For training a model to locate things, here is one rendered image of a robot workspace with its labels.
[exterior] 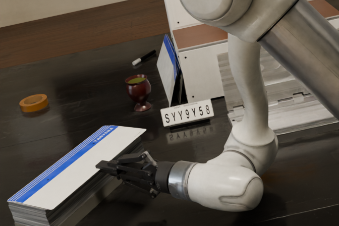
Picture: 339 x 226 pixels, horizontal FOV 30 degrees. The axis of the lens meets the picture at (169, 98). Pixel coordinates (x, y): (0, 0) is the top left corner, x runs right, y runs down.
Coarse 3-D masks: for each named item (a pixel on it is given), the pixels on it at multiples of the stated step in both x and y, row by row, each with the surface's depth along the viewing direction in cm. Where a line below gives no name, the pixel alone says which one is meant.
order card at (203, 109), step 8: (184, 104) 197; (192, 104) 197; (200, 104) 197; (208, 104) 197; (168, 112) 197; (176, 112) 197; (184, 112) 197; (192, 112) 197; (200, 112) 197; (208, 112) 197; (168, 120) 197; (176, 120) 197; (184, 120) 197; (192, 120) 197
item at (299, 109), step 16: (304, 96) 192; (240, 112) 192; (272, 112) 189; (288, 112) 188; (304, 112) 186; (320, 112) 184; (272, 128) 181; (304, 128) 176; (320, 128) 176; (336, 128) 177
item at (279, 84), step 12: (228, 60) 188; (264, 60) 190; (228, 72) 189; (264, 72) 191; (276, 72) 191; (288, 72) 191; (228, 84) 190; (264, 84) 191; (276, 84) 190; (288, 84) 191; (300, 84) 191; (228, 96) 190; (240, 96) 191; (276, 96) 191; (288, 96) 192; (228, 108) 191
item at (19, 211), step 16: (80, 144) 177; (96, 176) 164; (112, 176) 170; (80, 192) 159; (96, 192) 165; (16, 208) 155; (32, 208) 152; (64, 208) 155; (80, 208) 160; (16, 224) 159; (32, 224) 155; (48, 224) 151; (64, 224) 155
